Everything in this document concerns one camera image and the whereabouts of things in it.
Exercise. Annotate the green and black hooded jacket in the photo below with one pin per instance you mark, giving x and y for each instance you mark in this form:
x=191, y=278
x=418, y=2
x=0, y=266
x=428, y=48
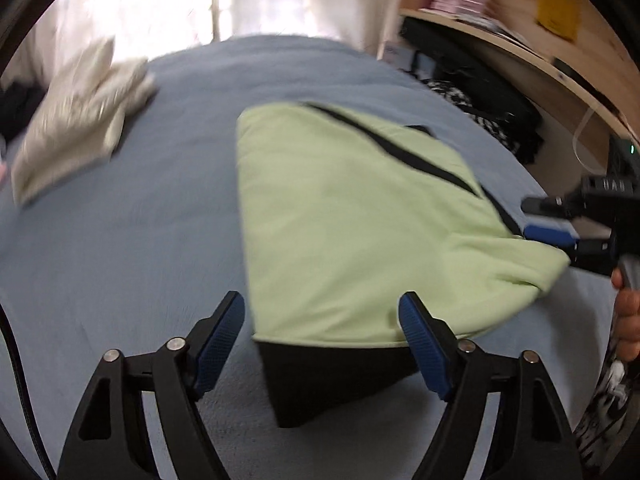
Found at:
x=350, y=235

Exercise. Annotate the black and white patterned cloth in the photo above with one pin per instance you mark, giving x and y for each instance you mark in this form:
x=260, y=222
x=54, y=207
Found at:
x=452, y=95

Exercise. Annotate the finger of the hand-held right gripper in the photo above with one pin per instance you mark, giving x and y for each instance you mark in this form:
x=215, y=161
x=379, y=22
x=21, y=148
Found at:
x=550, y=206
x=547, y=235

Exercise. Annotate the stack of pink boxes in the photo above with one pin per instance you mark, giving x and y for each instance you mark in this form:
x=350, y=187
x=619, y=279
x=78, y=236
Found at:
x=457, y=2

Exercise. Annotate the black crumpled clothing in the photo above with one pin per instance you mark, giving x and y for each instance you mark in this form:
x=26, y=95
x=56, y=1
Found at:
x=17, y=105

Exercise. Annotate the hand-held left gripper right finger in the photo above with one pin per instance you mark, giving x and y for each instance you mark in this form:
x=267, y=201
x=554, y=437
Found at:
x=425, y=350

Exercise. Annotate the yellow paper note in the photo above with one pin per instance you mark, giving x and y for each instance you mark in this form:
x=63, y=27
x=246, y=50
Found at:
x=557, y=15

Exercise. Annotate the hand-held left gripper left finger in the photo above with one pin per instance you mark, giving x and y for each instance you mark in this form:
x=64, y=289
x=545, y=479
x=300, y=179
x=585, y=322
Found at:
x=220, y=345

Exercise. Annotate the white and blue carton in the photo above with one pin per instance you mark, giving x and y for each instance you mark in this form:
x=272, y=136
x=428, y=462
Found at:
x=395, y=55

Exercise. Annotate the loose white papers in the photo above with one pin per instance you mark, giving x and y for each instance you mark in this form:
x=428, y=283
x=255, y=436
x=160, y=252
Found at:
x=500, y=27

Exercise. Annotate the cream folded puffer jacket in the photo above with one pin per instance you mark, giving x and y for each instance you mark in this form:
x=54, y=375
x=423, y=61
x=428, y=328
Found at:
x=75, y=115

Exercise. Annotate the bed with blue sheet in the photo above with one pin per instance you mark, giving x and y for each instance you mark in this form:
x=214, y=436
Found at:
x=125, y=235

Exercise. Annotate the black bag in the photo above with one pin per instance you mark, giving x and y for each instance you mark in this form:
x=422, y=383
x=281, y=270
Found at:
x=480, y=75

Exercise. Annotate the person's right hand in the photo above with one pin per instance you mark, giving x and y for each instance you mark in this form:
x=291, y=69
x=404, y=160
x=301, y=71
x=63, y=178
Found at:
x=627, y=320

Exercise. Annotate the person's patterned clothing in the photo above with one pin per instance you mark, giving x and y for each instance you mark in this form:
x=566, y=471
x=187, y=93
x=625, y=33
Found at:
x=605, y=410

